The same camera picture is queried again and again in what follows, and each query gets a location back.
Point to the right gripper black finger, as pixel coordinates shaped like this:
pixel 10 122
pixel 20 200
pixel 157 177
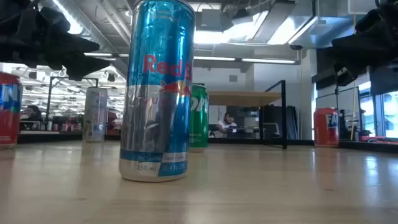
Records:
pixel 351 48
pixel 344 74

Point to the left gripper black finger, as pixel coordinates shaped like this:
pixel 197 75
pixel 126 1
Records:
pixel 84 67
pixel 73 43

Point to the white Celsius can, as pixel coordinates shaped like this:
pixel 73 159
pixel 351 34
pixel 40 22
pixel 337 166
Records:
pixel 94 115

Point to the red Fanta can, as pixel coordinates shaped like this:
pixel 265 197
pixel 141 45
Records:
pixel 326 130
pixel 9 112

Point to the blue silver Red Bull can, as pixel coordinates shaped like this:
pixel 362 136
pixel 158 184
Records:
pixel 155 109

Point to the green Sprite can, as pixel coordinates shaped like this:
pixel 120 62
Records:
pixel 200 124

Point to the ceiling strip light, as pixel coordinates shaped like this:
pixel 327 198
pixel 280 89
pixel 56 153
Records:
pixel 267 61
pixel 98 54
pixel 214 58

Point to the person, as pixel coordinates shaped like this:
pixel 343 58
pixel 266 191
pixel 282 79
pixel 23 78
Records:
pixel 32 113
pixel 226 124

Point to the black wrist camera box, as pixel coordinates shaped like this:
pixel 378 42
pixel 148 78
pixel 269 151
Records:
pixel 370 20
pixel 54 18

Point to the silver ventilation duct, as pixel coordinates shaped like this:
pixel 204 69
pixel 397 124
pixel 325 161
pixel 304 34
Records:
pixel 289 21

